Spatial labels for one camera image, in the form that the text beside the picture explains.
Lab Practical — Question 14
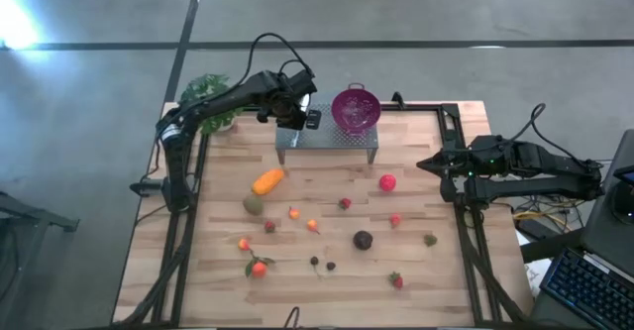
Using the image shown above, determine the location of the thin black cable loop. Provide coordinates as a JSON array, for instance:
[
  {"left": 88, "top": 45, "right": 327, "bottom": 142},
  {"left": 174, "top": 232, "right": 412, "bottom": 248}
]
[{"left": 282, "top": 305, "right": 301, "bottom": 329}]

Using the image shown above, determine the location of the yellow cable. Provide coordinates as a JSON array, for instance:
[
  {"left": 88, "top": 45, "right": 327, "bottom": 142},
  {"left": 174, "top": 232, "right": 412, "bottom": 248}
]
[{"left": 512, "top": 209, "right": 571, "bottom": 223}]

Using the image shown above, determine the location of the purple plastic colander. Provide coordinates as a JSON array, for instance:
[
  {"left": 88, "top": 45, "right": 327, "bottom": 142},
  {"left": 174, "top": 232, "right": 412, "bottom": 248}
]
[{"left": 330, "top": 82, "right": 382, "bottom": 137}]

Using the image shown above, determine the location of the large dark purple fruit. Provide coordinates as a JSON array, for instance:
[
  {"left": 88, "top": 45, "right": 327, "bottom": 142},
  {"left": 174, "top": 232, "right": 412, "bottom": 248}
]
[{"left": 353, "top": 229, "right": 374, "bottom": 252}]

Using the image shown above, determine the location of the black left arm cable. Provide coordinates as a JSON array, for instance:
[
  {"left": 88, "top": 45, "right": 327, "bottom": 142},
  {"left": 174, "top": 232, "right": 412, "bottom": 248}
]
[{"left": 245, "top": 32, "right": 317, "bottom": 91}]

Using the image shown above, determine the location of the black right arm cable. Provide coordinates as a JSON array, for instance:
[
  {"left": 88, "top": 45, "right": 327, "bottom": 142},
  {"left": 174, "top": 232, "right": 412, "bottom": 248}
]
[{"left": 509, "top": 102, "right": 595, "bottom": 168}]

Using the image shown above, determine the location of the white printed paper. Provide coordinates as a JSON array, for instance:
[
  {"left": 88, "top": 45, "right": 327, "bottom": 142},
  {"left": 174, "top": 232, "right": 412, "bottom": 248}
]
[{"left": 523, "top": 259, "right": 552, "bottom": 297}]

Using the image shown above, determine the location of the black metal stand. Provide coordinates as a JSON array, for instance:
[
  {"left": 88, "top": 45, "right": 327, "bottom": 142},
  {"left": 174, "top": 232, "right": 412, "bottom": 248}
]
[{"left": 0, "top": 190, "right": 80, "bottom": 330}]

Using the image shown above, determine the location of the black round device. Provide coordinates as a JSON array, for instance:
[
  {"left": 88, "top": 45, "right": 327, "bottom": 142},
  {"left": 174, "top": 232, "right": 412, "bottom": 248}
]
[{"left": 609, "top": 183, "right": 634, "bottom": 225}]

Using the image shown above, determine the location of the black desk beam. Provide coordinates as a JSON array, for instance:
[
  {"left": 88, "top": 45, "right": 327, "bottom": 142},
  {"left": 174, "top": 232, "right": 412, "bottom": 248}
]
[{"left": 519, "top": 226, "right": 588, "bottom": 266}]

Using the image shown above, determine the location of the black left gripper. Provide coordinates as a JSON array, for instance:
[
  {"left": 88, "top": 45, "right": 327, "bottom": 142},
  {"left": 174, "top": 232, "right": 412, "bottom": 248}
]
[{"left": 256, "top": 69, "right": 319, "bottom": 131}]

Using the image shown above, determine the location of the green brown kiwi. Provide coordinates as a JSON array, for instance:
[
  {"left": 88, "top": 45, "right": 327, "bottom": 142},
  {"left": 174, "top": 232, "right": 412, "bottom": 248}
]
[{"left": 242, "top": 194, "right": 265, "bottom": 217}]

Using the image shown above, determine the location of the grey perforated metal rack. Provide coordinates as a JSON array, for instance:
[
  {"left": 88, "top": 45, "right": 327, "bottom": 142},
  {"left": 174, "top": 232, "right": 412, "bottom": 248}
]
[{"left": 274, "top": 90, "right": 380, "bottom": 165}]

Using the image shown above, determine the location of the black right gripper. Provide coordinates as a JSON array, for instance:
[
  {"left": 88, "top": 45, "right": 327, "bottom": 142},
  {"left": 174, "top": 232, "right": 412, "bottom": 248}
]
[{"left": 416, "top": 143, "right": 497, "bottom": 180}]

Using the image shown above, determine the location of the grey laptop with backlit keyboard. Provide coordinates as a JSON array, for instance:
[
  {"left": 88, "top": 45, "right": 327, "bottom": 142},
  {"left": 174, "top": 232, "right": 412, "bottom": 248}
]
[{"left": 528, "top": 129, "right": 634, "bottom": 330}]

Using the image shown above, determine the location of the small device with blue screen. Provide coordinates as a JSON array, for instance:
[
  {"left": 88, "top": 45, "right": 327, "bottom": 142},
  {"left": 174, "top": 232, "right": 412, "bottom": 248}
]
[{"left": 612, "top": 165, "right": 634, "bottom": 186}]

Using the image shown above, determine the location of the yellow orange mango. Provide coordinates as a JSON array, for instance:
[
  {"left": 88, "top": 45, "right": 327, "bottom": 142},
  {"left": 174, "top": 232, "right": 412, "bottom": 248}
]
[{"left": 251, "top": 167, "right": 286, "bottom": 196}]

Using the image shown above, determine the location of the orange tangerine with green leaves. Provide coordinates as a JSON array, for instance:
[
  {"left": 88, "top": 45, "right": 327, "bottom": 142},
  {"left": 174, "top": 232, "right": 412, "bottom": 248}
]
[{"left": 244, "top": 251, "right": 276, "bottom": 279}]

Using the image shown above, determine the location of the green plant in white pot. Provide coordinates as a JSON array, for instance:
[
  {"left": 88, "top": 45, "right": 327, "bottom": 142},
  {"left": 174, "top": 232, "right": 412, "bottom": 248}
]
[{"left": 178, "top": 72, "right": 244, "bottom": 136}]

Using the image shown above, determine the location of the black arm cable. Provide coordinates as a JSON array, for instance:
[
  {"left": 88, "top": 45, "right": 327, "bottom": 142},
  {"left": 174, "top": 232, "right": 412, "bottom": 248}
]
[
  {"left": 509, "top": 102, "right": 595, "bottom": 168},
  {"left": 245, "top": 32, "right": 317, "bottom": 91}
]

